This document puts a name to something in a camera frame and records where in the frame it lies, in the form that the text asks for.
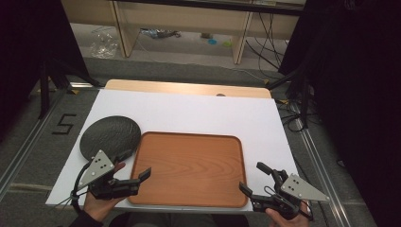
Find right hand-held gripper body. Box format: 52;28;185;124
251;169;331;221

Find person's right hand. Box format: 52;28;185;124
265;201;312;227

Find black curtain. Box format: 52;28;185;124
277;0;401;227
0;0;91;143

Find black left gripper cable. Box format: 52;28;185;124
70;161;93;214

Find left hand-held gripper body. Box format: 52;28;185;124
77;149;141;201

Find black hanging cables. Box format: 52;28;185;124
245;11;289;73

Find black round plate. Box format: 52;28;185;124
78;115;142;162

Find metal floor rail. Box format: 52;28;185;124
0;82;96;201
289;102;354;227

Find black floor cables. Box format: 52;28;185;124
276;98;308;133

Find clear plastic bag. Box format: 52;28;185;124
89;30;120;60

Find dark bundle on floor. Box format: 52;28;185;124
139;27;183;40

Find white table cover board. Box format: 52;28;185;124
44;88;299;213

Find person's legs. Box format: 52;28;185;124
108;211;251;227

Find black metal stand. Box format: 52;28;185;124
37;59;102;121
267;66;313;130

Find person's left hand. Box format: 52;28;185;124
82;161;127;222

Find brown wooden tray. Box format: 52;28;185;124
127;131;249;209

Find light wooden shelf unit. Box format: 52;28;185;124
61;0;307;66

